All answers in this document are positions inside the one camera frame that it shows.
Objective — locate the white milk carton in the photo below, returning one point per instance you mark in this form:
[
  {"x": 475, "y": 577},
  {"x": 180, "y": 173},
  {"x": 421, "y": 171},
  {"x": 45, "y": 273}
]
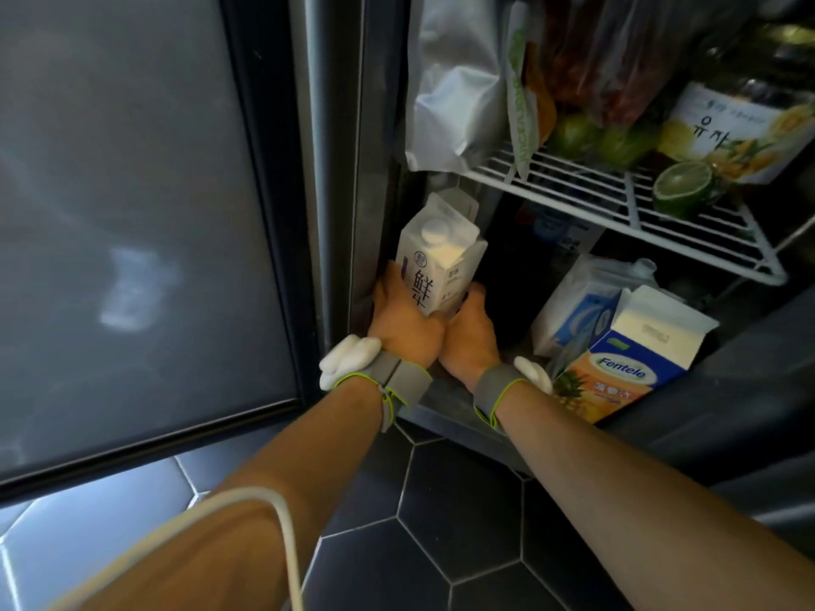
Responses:
[{"x": 439, "y": 260}]

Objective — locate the orange pineapple juice carton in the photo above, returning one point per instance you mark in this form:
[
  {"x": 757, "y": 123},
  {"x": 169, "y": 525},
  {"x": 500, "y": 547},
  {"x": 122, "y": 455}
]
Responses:
[{"x": 637, "y": 356}]

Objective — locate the person's right fingers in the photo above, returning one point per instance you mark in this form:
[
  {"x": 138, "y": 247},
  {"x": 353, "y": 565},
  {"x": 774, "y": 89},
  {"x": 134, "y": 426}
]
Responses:
[{"x": 477, "y": 297}]

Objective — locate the white wrist tracker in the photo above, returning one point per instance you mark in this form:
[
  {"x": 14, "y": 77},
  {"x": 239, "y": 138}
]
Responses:
[
  {"x": 347, "y": 362},
  {"x": 533, "y": 374}
]

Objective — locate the dark bottle blue label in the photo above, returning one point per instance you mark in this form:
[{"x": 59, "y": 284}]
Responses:
[{"x": 509, "y": 267}]

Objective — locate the cut lime half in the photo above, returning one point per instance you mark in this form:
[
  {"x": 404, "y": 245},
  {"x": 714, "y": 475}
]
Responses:
[{"x": 682, "y": 184}]

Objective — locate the whole green lime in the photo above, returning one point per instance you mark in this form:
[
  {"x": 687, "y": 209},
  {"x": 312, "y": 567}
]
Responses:
[
  {"x": 624, "y": 147},
  {"x": 572, "y": 136}
]

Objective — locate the silver foil bag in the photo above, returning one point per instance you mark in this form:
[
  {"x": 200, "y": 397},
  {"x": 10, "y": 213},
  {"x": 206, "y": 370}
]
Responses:
[{"x": 452, "y": 82}]

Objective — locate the person's right hand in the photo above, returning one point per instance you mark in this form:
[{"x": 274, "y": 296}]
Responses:
[{"x": 471, "y": 340}]

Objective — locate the person's right forearm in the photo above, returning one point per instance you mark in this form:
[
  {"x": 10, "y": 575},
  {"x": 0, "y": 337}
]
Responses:
[{"x": 637, "y": 502}]

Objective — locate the green and white packet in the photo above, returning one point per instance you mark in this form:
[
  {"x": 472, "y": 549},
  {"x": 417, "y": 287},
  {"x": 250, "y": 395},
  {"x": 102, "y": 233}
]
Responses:
[{"x": 523, "y": 114}]

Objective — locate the person's left forearm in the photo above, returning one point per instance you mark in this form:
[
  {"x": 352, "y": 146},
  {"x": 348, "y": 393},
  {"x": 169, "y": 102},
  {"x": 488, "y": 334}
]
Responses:
[{"x": 267, "y": 502}]

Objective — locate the glass refrigerator door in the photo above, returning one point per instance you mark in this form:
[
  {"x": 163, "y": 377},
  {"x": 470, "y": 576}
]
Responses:
[{"x": 127, "y": 216}]

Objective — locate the person's left fingers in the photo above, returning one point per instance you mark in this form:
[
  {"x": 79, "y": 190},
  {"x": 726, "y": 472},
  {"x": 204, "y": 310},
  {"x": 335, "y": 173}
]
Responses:
[{"x": 391, "y": 278}]

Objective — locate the glass jar white yellow label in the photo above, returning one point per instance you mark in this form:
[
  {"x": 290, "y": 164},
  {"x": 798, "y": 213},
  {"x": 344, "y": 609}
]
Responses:
[{"x": 726, "y": 127}]

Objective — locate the clear plastic produce bag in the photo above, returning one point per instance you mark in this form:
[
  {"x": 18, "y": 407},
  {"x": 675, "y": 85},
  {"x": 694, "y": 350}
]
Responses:
[{"x": 611, "y": 57}]

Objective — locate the grey wristband green trim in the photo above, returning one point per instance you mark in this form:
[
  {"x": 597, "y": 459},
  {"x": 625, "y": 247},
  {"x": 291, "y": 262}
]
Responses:
[
  {"x": 395, "y": 378},
  {"x": 495, "y": 391}
]

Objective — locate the black refrigerator body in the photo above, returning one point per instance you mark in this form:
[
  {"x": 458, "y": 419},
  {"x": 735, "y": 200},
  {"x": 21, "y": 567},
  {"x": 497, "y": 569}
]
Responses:
[{"x": 363, "y": 152}]

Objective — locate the blue and white carton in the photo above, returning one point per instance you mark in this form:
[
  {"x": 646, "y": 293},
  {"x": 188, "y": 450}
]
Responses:
[{"x": 579, "y": 311}]

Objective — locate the person's left hand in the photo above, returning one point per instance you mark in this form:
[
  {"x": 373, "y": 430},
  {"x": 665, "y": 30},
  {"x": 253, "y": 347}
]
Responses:
[{"x": 401, "y": 324}]

